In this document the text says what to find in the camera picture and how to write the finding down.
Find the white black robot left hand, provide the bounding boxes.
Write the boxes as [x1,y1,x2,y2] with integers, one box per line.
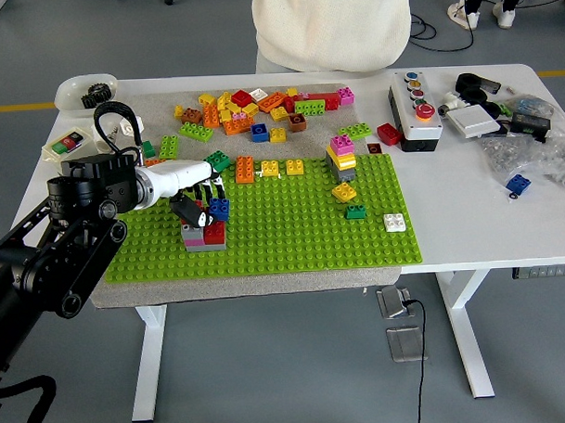
[145,157,229,232]

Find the dark green long toy brick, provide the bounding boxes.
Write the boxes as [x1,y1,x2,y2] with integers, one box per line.
[201,149,233,173]

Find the lime long toy brick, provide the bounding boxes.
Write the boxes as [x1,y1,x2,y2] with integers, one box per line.
[178,120,216,144]
[338,122,374,141]
[294,98,327,118]

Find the grey square toy brick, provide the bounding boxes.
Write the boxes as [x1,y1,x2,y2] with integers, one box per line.
[180,223,205,243]

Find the red long toy brick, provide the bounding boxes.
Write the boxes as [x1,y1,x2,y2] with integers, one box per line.
[305,92,343,112]
[202,220,227,246]

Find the grey long toy brick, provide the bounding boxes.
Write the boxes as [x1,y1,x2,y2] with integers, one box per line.
[185,242,227,254]

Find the green studded baseplate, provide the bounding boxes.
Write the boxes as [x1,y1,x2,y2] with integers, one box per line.
[99,150,426,286]

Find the grey rectangular toy brick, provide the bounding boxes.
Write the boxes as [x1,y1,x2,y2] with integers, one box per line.
[325,151,356,183]

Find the yellow rectangular toy brick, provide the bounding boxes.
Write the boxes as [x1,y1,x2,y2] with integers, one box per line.
[325,145,357,171]

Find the white plastic cube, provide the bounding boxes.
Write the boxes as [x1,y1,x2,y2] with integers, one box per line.
[120,112,146,138]

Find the white pipe fitting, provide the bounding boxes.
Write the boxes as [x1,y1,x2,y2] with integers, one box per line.
[90,121,122,153]
[436,91,470,120]

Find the grey-brown table mat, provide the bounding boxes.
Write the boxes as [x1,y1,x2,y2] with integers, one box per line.
[81,81,406,310]

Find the white plastic bowl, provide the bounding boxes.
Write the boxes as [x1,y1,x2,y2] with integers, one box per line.
[53,72,122,119]

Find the white table leg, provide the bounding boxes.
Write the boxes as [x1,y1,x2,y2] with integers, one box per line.
[127,303,173,423]
[435,269,497,401]

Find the grey button control box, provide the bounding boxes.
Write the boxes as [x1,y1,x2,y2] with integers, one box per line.
[387,69,446,154]

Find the metal floor socket plate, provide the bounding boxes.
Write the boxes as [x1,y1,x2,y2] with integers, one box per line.
[385,326,429,364]
[375,284,414,320]

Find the clear bag of screws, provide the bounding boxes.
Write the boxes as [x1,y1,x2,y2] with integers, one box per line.
[478,132,550,187]

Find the black electronic module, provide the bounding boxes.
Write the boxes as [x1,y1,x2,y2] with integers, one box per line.
[510,111,554,144]

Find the clear bag of blue parts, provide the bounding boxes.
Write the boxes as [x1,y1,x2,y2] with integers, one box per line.
[507,94,557,119]

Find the grey table control panel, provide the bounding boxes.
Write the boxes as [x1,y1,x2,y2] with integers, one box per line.
[512,263,565,280]

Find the clear bag of white parts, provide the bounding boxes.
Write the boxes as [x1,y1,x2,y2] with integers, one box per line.
[537,126,565,189]

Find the white green-red switch box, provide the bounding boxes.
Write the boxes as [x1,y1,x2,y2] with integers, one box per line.
[41,125,105,173]

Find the black power cord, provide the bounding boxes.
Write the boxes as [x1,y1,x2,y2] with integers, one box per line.
[403,299,431,423]

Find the black coiled floor cable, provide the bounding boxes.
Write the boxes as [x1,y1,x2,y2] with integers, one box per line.
[408,0,477,55]

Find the white wall switch plate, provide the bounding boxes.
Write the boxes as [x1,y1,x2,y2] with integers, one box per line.
[446,104,503,142]

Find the black strap roll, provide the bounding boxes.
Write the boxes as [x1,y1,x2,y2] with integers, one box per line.
[455,71,488,93]
[461,88,490,107]

